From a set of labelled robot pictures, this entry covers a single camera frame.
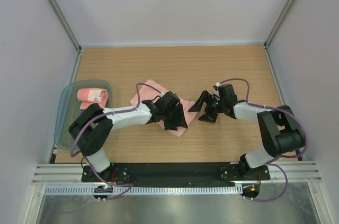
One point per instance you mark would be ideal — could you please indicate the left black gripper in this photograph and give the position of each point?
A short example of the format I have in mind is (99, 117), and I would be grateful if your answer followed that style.
(179, 121)

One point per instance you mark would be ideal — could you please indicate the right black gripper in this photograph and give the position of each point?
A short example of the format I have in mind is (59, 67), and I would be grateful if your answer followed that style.
(197, 106)

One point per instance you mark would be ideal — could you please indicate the pink bunny towel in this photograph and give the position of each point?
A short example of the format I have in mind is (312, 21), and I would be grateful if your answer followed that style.
(89, 96)

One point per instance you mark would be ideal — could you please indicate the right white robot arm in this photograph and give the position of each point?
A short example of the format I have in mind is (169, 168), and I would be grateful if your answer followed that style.
(280, 131)

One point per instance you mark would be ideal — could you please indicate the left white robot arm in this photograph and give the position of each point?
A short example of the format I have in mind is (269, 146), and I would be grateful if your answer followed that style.
(92, 128)

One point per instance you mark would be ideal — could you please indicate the clear glass tray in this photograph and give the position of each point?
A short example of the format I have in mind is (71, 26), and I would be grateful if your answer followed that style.
(69, 109)

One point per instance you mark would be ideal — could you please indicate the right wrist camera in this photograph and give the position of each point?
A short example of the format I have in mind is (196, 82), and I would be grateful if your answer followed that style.
(216, 87)

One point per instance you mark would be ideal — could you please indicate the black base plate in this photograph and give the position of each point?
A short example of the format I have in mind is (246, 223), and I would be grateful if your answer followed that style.
(170, 174)

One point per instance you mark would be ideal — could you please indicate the white slotted cable duct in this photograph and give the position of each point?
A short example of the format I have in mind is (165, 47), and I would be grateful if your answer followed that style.
(97, 190)

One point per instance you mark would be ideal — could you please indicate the aluminium front rail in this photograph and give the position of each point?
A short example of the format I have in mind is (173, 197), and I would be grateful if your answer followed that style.
(296, 171)

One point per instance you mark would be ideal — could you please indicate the left aluminium frame post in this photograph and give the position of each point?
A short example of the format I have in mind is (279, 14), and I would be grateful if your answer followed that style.
(60, 16)

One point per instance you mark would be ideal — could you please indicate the aluminium frame post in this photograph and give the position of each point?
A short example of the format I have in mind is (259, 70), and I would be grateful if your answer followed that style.
(282, 16)
(60, 16)

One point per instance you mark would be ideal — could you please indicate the right aluminium frame post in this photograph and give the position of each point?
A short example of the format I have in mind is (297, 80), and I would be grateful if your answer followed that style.
(282, 16)

